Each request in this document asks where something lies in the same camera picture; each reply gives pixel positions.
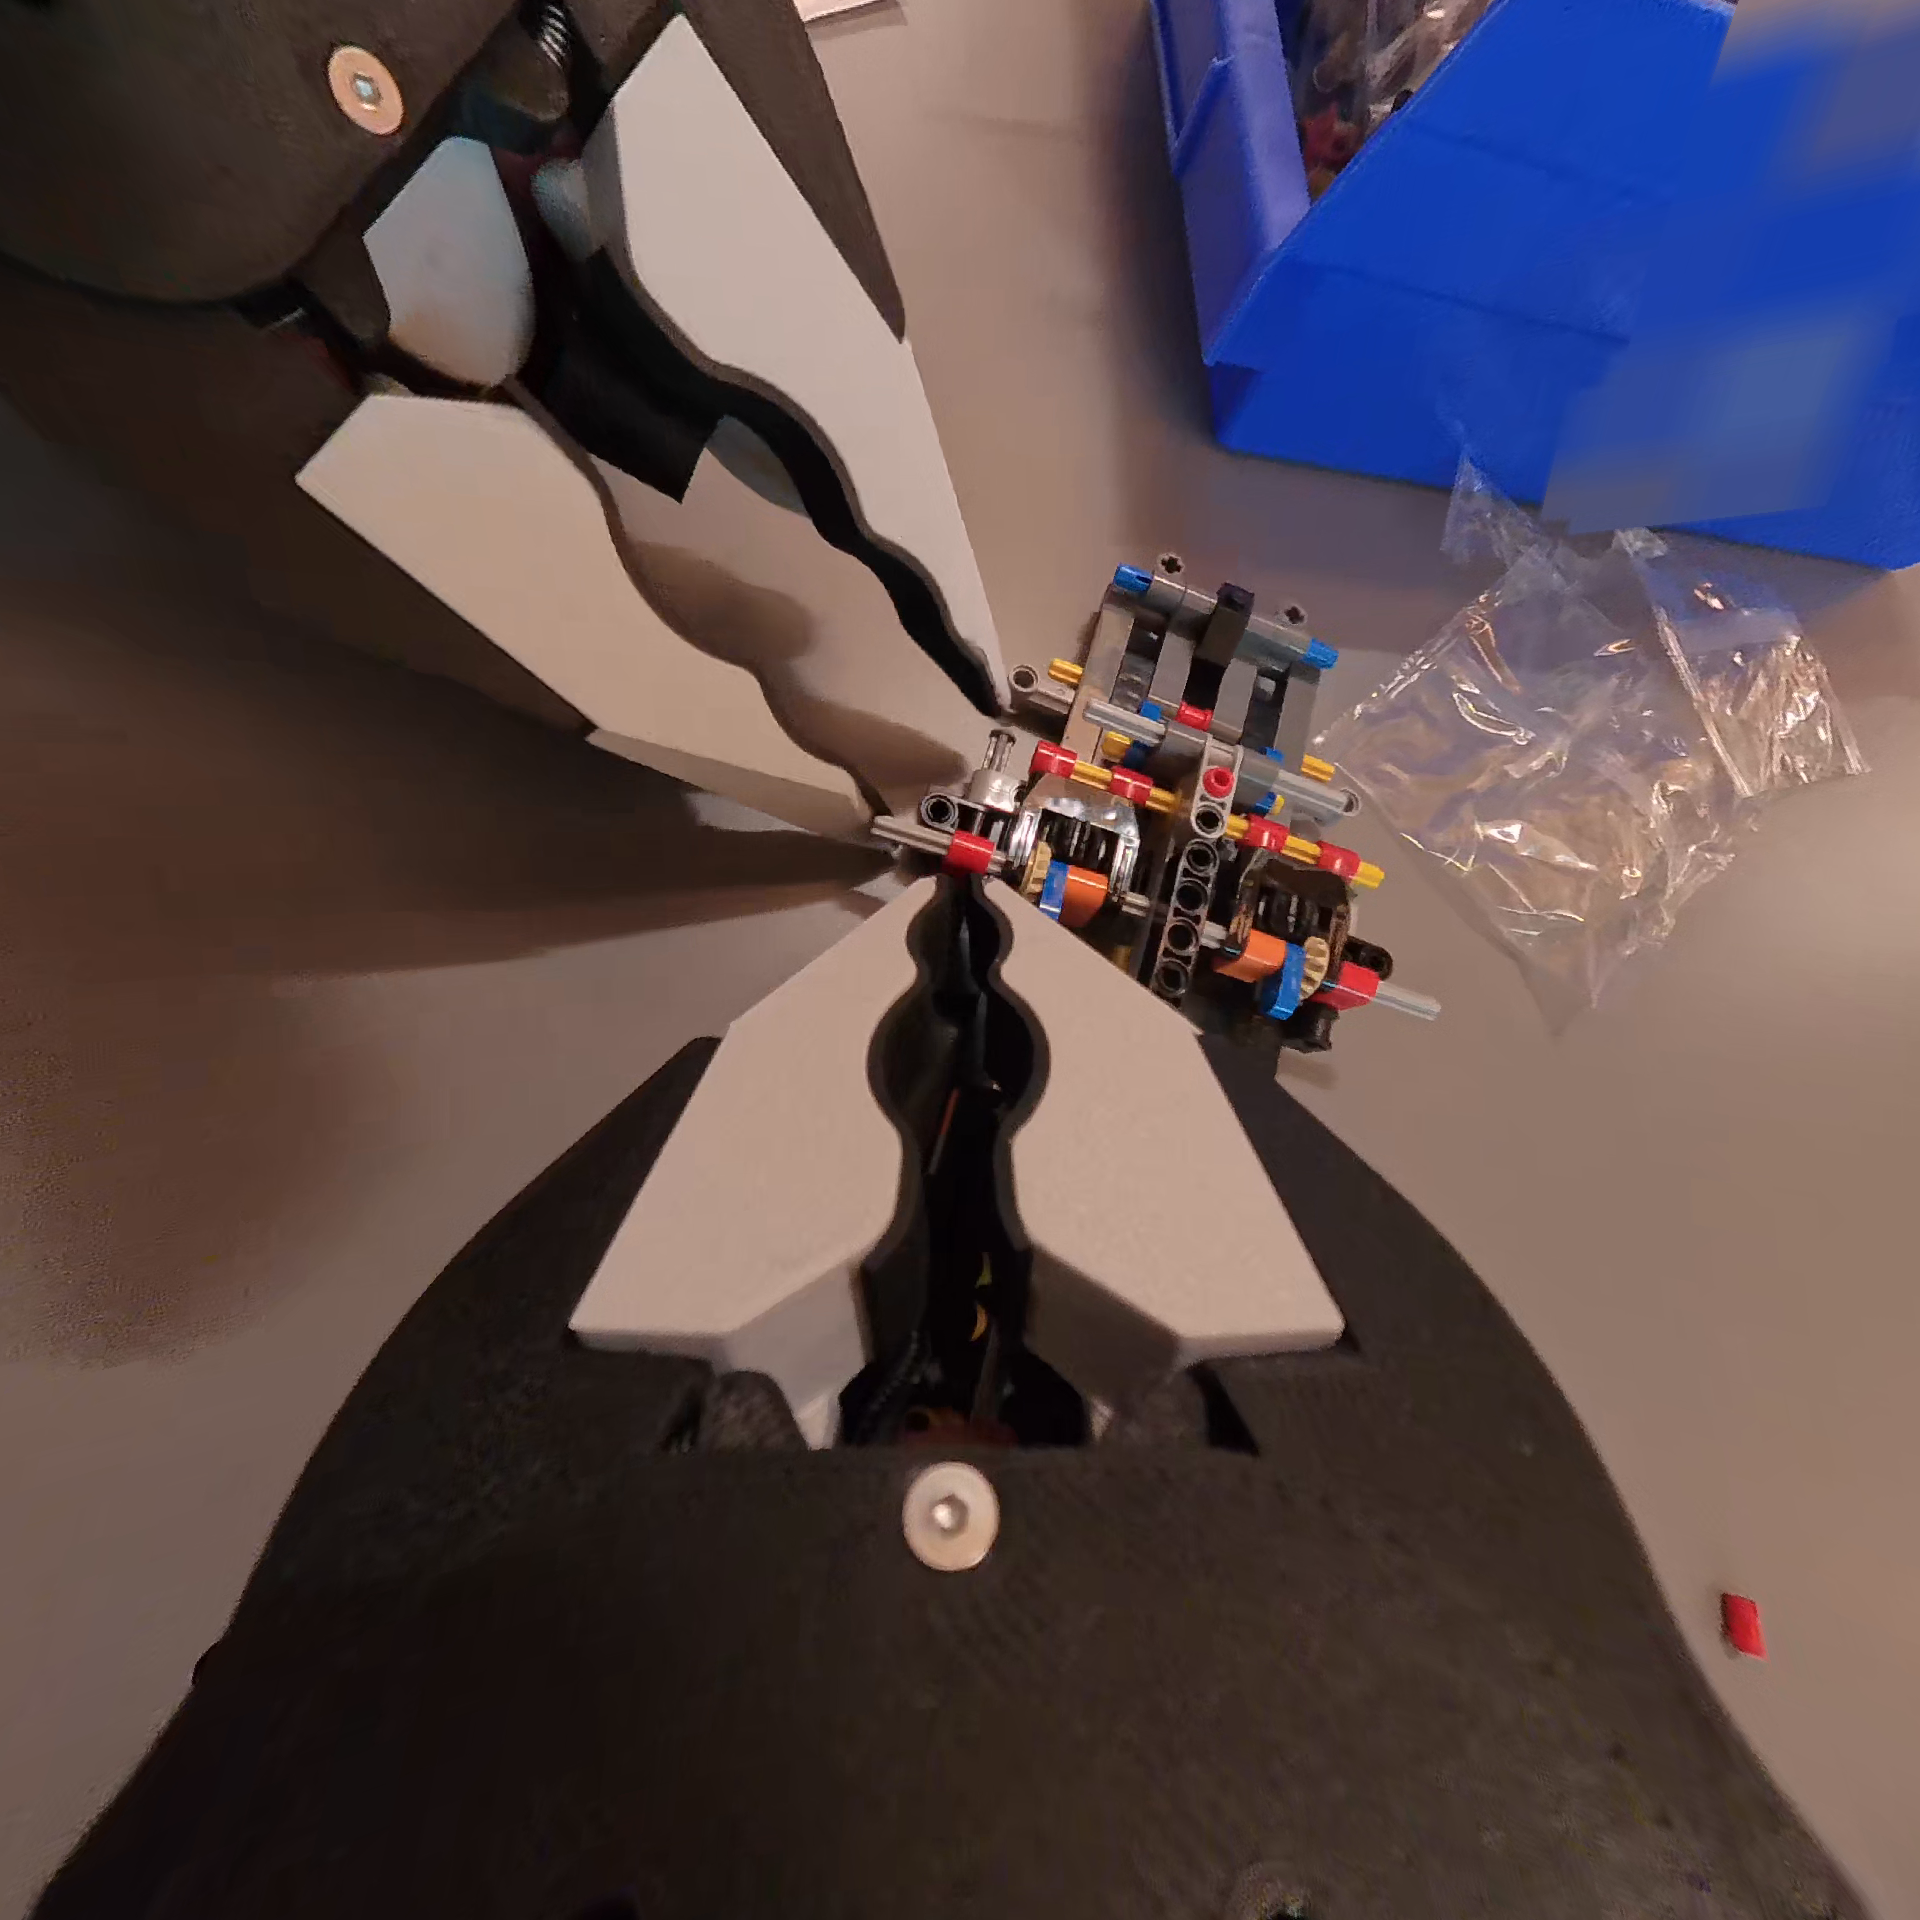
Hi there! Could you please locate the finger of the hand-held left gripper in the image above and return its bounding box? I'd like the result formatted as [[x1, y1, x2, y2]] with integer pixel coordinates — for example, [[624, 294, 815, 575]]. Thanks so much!
[[295, 136, 900, 871], [532, 13, 1015, 719]]

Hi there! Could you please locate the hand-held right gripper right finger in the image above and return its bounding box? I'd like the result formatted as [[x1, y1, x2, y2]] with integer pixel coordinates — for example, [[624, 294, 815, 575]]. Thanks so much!
[[996, 879, 1348, 1413]]

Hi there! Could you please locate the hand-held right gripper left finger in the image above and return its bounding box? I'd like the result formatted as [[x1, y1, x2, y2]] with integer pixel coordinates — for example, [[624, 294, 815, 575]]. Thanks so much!
[[567, 879, 928, 1448]]

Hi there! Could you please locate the multicolour lego technic assembly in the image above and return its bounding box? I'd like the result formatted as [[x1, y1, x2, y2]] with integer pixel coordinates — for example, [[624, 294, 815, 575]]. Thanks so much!
[[870, 553, 1444, 1074]]

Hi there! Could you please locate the pile of loose lego pieces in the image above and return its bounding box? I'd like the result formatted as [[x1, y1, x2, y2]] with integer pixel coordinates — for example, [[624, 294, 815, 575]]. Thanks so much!
[[1275, 0, 1502, 197]]

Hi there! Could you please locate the large clear plastic bag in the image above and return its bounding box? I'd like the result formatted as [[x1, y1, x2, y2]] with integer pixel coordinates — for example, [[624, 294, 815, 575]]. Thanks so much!
[[1321, 578, 1757, 1010]]

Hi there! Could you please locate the blue plastic bin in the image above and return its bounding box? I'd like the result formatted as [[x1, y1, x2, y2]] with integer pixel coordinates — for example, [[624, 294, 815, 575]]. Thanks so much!
[[1150, 0, 1920, 569]]

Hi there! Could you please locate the small clear plastic bag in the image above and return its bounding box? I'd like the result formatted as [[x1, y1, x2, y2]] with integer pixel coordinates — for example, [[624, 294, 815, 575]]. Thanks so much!
[[1441, 456, 1871, 796]]

